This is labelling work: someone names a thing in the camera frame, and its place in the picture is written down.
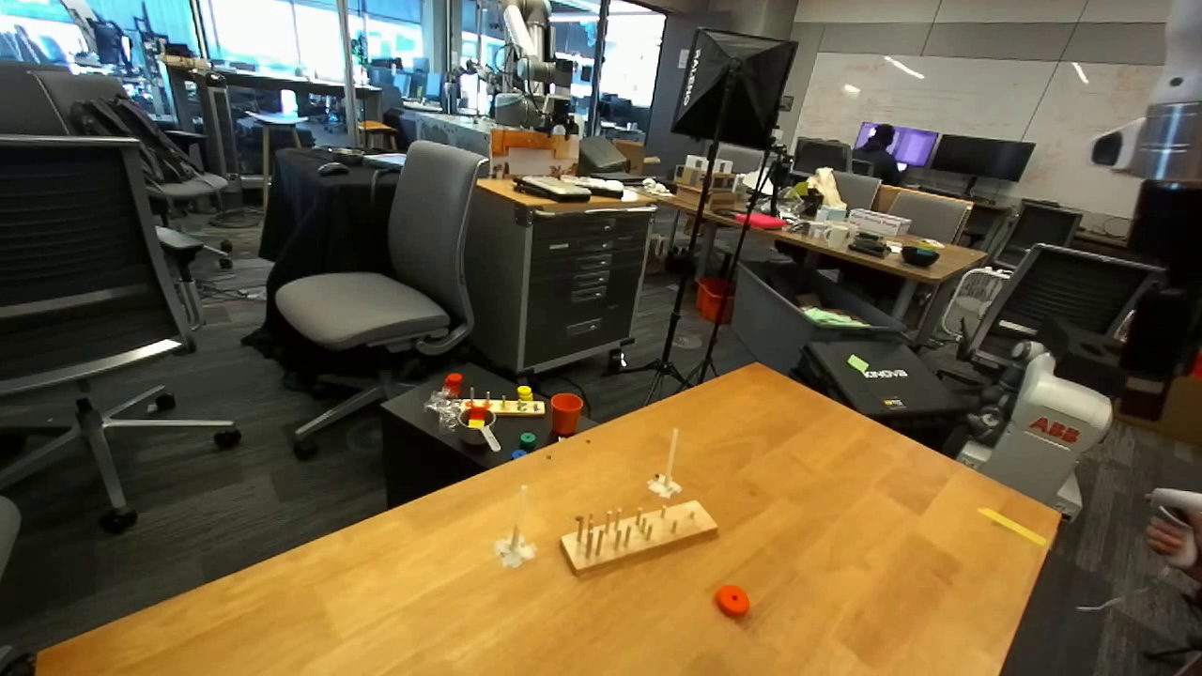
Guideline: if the wooden base with pegs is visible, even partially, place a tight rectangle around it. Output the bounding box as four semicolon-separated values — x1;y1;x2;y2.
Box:
561;500;719;576

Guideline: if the black mesh office chair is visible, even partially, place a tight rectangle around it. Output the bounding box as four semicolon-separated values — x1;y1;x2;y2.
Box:
965;243;1166;369
0;135;243;535

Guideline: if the whiteboard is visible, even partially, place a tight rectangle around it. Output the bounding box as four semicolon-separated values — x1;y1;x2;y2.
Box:
796;51;1167;219

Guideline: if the dark monitor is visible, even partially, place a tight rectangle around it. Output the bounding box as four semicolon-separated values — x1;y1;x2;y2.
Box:
929;133;1037;183

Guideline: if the white fan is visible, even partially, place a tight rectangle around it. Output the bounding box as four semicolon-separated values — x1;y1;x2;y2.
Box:
939;267;1012;340

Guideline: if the wooden desk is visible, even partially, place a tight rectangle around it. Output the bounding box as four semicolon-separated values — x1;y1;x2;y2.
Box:
655;188;990;341

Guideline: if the white robot machine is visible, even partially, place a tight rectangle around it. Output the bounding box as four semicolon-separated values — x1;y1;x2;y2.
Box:
956;341;1115;519

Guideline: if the monitor with purple screen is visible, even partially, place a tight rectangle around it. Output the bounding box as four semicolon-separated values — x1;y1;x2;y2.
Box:
854;121;940;169

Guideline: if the hand controller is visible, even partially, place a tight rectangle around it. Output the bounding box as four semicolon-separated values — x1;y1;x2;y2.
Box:
1149;487;1202;527

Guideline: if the person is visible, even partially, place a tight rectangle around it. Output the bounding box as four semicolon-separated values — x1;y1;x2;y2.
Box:
855;124;905;185

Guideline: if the person's hand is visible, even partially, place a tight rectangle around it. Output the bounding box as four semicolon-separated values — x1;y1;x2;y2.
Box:
1146;512;1202;576

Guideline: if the black hard case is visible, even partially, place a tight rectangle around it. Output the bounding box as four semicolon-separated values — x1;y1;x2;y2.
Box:
797;337;961;421

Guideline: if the yellow tape strip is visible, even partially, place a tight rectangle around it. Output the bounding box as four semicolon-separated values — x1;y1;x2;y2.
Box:
977;507;1048;547

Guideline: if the grey storage bin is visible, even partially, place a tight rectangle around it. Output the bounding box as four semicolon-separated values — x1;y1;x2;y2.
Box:
732;259;908;374

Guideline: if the softbox light on stand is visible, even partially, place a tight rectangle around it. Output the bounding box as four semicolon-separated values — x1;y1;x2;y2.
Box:
609;28;800;407

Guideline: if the red bucket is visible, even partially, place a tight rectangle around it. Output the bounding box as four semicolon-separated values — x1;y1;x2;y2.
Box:
695;276;736;326

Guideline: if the white peg on stand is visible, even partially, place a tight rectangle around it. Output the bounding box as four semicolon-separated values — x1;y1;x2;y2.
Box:
647;428;684;499

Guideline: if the grey tool cabinet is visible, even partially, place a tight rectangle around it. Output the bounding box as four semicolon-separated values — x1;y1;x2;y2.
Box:
466;177;658;377

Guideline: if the black keyboard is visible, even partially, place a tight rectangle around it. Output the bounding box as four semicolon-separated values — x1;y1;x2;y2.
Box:
514;176;593;204

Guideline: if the orange box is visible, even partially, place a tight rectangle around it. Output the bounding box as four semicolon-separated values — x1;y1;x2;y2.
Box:
489;128;581;180

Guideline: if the small wooden peg board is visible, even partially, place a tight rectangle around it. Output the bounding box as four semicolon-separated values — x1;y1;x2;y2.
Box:
460;388;547;418

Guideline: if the white measuring cup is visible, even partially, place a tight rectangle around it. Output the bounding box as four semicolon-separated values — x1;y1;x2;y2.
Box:
456;407;502;453

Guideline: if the clear peg on stand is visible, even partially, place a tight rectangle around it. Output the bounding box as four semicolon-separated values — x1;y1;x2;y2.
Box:
495;485;537;569

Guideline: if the small black side table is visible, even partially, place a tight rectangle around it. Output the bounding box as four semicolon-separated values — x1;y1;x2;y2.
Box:
380;364;602;509

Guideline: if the grey office chair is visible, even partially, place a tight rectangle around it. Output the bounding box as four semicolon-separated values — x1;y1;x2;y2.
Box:
274;141;490;462
32;69;236;273

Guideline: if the table with black cloth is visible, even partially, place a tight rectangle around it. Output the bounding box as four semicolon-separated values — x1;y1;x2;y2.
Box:
246;146;407;369

